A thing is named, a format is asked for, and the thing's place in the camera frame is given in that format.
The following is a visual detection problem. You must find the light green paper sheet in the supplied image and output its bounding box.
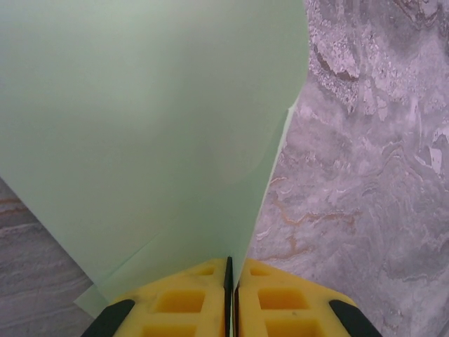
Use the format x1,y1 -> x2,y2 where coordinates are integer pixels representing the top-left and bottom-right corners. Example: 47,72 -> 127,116
0,0 -> 311,317

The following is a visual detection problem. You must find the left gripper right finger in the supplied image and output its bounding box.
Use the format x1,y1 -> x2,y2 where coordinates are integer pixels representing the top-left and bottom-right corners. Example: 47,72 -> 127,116
234,258 -> 382,337

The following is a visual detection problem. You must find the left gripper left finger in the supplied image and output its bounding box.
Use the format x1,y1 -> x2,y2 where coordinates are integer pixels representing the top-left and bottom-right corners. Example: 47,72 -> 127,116
80,257 -> 235,337

